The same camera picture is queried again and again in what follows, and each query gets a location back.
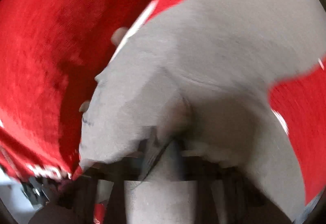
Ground grey knit sweater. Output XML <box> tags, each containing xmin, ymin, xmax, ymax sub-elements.
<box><xmin>80</xmin><ymin>0</ymin><xmax>325</xmax><ymax>221</ymax></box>

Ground red blanket with white letters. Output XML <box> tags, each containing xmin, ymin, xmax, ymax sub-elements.
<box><xmin>1</xmin><ymin>0</ymin><xmax>325</xmax><ymax>205</ymax></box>

